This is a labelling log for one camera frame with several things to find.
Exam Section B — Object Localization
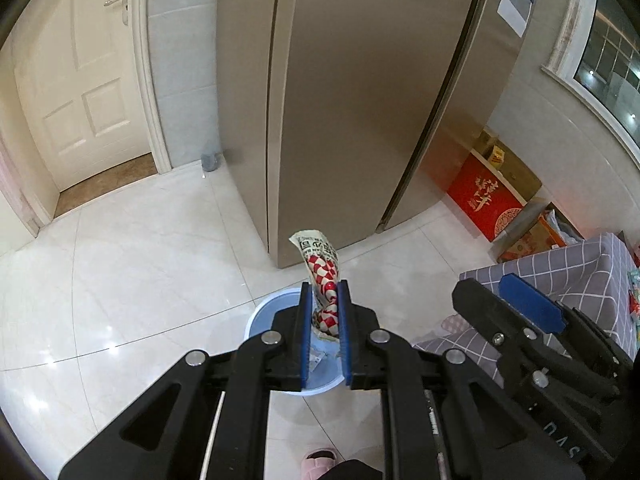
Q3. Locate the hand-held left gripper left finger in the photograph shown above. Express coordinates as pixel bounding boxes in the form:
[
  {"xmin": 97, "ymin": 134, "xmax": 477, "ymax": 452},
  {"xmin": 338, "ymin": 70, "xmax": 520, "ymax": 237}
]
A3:
[{"xmin": 57, "ymin": 282, "xmax": 315, "ymax": 480}]

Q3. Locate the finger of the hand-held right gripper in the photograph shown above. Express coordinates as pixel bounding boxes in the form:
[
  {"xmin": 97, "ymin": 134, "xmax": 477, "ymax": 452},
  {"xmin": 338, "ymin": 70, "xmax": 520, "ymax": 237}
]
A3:
[
  {"xmin": 452, "ymin": 278, "xmax": 538, "ymax": 356},
  {"xmin": 499, "ymin": 274, "xmax": 608, "ymax": 348}
]

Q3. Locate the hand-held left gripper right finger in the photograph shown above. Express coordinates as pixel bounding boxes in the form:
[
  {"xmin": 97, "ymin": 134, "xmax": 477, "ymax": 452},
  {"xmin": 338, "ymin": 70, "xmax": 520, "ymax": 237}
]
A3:
[{"xmin": 337, "ymin": 280, "xmax": 586, "ymax": 480}]

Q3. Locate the blue plastic bin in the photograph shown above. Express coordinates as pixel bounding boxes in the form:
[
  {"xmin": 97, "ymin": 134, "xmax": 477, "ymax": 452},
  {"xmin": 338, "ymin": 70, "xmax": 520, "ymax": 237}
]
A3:
[{"xmin": 248, "ymin": 290, "xmax": 347, "ymax": 398}]

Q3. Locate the red white checked wrapper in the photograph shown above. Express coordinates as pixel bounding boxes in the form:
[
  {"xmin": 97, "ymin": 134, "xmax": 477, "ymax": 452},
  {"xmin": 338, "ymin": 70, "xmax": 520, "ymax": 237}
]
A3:
[{"xmin": 290, "ymin": 230, "xmax": 343, "ymax": 341}]

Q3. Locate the orange printed box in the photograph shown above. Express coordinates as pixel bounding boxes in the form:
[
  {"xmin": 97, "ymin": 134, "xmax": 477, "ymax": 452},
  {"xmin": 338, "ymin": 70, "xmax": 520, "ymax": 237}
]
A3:
[{"xmin": 497, "ymin": 202, "xmax": 571, "ymax": 263}]

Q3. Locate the grey checked tablecloth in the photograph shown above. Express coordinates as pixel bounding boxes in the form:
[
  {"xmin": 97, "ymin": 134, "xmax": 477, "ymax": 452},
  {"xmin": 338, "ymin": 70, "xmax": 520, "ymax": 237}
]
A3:
[{"xmin": 412, "ymin": 234, "xmax": 640, "ymax": 376}]

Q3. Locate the clear plastic bag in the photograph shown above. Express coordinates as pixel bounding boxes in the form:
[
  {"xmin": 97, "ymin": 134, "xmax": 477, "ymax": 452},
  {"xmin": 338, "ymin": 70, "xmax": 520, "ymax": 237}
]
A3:
[{"xmin": 545, "ymin": 210, "xmax": 583, "ymax": 246}]

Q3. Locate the red gift box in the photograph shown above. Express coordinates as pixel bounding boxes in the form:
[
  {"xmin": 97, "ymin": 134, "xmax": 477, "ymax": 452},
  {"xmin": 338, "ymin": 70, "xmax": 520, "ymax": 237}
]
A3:
[{"xmin": 446, "ymin": 154, "xmax": 526, "ymax": 243}]

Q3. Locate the pink slipper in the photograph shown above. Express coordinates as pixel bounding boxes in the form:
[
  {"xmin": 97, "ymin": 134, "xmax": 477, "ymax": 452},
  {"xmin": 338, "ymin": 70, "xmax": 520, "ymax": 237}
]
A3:
[{"xmin": 304, "ymin": 449, "xmax": 337, "ymax": 480}]

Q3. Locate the person's black clothing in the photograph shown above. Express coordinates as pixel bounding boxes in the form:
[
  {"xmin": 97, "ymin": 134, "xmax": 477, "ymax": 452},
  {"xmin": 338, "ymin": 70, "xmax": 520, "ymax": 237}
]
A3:
[{"xmin": 320, "ymin": 459, "xmax": 383, "ymax": 480}]

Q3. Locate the small tan cardboard box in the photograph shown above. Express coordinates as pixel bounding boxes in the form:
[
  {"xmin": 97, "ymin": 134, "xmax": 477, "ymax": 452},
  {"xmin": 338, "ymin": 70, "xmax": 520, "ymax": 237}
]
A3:
[{"xmin": 472, "ymin": 130, "xmax": 501, "ymax": 158}]

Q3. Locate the bronze two-door refrigerator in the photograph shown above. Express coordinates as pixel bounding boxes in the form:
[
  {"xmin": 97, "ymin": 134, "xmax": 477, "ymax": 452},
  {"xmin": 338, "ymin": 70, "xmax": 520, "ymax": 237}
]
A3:
[{"xmin": 216, "ymin": 0, "xmax": 543, "ymax": 271}]

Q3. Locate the white framed sliding window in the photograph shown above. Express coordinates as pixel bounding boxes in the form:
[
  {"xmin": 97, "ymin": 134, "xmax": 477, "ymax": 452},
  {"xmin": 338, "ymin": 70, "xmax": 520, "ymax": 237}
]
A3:
[{"xmin": 540, "ymin": 0, "xmax": 640, "ymax": 166}]

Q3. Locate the plain white paper sheet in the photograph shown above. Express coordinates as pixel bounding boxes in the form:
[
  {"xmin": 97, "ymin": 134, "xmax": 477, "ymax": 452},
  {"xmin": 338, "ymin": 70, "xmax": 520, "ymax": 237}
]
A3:
[{"xmin": 496, "ymin": 0, "xmax": 535, "ymax": 36}]

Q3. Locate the white panel door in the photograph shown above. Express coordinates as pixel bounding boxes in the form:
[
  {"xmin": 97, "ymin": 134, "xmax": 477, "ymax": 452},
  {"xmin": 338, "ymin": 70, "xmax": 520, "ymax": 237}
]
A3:
[{"xmin": 14, "ymin": 0, "xmax": 151, "ymax": 193}]

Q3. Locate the metal door handle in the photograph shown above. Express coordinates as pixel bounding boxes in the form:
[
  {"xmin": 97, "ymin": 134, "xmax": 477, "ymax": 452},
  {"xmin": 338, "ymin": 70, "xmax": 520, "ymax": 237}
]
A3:
[{"xmin": 103, "ymin": 0, "xmax": 130, "ymax": 26}]

